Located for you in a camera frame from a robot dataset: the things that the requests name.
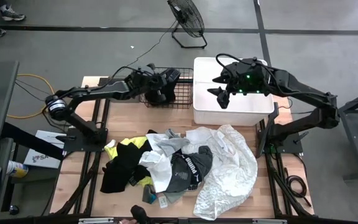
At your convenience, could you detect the coiled black cable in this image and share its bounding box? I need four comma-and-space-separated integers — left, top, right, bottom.
283, 166, 313, 208

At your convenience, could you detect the large white textured cloth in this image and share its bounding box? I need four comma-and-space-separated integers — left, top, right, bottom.
185, 124, 259, 221

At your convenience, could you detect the black floor fan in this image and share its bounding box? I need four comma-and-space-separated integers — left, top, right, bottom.
166, 0, 208, 50

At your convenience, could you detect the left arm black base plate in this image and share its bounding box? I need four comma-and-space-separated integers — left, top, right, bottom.
62, 127, 108, 153

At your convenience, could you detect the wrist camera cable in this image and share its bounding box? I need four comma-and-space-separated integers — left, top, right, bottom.
103, 64, 150, 91
215, 53, 248, 74

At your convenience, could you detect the white paper box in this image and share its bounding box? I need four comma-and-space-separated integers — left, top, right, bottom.
23, 129, 67, 169

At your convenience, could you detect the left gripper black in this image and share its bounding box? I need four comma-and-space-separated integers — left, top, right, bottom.
129, 63, 181, 105

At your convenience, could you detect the black aluminium table frame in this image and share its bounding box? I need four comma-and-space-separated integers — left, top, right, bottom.
50, 76, 315, 224

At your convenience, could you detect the dark Puma waistband garment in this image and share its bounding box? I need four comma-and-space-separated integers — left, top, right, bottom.
165, 145, 214, 194

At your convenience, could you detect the white yellow spray can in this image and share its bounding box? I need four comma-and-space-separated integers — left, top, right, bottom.
6, 160, 29, 179

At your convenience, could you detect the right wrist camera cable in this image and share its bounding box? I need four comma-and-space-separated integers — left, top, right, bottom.
215, 53, 248, 74

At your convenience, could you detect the white paper tag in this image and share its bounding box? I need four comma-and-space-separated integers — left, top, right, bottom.
157, 194, 169, 209

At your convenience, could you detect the thin black fan cable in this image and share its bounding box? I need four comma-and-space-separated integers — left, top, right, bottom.
126, 20, 178, 68

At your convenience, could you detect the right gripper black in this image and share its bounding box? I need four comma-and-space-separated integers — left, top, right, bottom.
206, 58, 256, 110

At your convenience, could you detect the white perforated plastic basket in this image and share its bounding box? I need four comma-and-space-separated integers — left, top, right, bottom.
193, 57, 275, 127

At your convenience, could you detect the black diagonal bar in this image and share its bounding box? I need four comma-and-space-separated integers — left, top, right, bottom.
1, 123, 65, 161

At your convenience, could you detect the silver metal bracket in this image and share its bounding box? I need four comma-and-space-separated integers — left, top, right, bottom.
78, 217, 114, 224
252, 218, 287, 224

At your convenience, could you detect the pale green knit cloth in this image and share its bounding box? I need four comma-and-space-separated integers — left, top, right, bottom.
163, 189, 188, 205

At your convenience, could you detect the white shirt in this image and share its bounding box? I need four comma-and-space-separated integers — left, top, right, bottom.
138, 133, 173, 194

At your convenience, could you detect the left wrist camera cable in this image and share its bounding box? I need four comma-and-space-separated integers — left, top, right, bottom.
103, 64, 150, 91

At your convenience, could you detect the black wire basket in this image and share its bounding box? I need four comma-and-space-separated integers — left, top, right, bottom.
139, 67, 195, 110

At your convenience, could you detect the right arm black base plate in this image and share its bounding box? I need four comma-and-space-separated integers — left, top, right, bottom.
258, 124, 304, 155

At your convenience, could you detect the grey cloth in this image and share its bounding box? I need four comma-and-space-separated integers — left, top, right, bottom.
157, 129, 191, 158

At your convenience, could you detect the grey teal knit item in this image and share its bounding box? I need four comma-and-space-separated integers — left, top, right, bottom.
141, 184, 158, 205

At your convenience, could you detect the yellow cable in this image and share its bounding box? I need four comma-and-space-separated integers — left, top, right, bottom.
0, 52, 56, 119

